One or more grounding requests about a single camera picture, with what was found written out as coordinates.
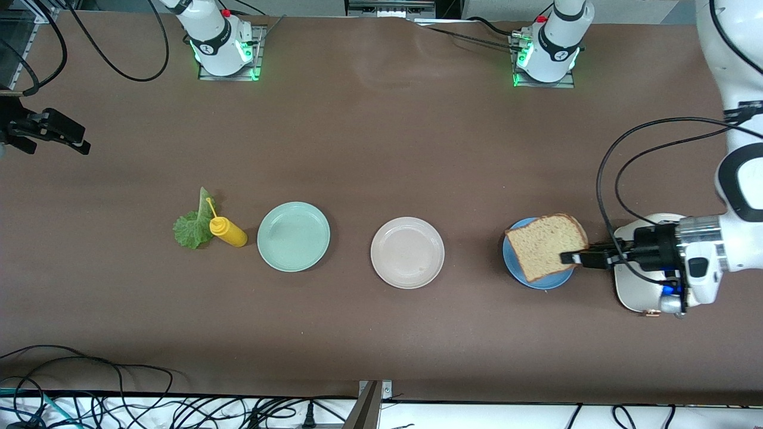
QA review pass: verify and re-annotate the light crust bread slice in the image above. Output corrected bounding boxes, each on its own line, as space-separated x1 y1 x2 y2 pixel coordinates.
505 213 590 284

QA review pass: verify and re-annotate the green lettuce leaf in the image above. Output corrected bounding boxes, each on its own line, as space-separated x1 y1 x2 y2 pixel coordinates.
172 187 216 250

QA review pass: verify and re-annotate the yellow squeeze bottle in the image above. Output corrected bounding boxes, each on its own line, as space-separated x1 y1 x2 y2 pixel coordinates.
206 198 248 248

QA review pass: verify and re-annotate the blue plate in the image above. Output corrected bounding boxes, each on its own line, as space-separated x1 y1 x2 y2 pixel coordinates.
503 217 576 291

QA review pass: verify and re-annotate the beige plate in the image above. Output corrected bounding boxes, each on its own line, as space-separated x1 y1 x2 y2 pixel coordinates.
370 217 445 290

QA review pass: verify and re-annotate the mint green plate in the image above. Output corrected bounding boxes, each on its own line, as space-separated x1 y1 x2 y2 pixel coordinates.
257 201 331 273

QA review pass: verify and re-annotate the white toaster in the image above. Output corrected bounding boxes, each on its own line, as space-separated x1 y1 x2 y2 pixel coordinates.
613 213 692 318

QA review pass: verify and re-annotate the white side bench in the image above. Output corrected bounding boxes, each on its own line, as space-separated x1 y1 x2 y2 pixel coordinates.
0 390 763 429

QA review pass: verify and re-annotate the aluminium frame with glass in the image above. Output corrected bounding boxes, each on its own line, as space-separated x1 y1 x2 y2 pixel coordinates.
0 0 60 99

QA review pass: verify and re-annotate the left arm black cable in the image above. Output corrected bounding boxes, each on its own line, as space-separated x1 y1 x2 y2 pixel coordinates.
596 116 763 288

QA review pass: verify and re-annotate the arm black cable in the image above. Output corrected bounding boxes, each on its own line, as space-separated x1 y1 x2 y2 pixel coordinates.
0 0 169 96
596 116 763 288

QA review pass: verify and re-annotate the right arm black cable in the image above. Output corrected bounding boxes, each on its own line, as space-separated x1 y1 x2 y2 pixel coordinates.
0 0 169 96

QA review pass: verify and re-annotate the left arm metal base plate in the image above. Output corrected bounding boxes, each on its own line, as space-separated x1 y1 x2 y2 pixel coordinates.
510 33 576 89

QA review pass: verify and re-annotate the long looping black cable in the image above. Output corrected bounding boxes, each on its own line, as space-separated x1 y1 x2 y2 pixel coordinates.
0 344 175 397

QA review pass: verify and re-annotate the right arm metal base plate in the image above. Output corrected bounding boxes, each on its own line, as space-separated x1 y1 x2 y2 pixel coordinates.
197 24 266 82

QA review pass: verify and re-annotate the teal cable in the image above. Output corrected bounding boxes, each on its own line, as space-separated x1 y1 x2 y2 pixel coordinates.
0 387 66 429

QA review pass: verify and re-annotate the black base cable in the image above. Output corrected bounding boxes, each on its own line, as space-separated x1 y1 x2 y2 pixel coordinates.
411 17 525 54

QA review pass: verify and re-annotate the aluminium camera post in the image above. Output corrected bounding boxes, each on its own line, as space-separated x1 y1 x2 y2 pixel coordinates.
340 380 394 429

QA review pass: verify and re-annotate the grey metal frame bar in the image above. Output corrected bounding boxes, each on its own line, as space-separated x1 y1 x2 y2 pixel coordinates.
346 0 437 18

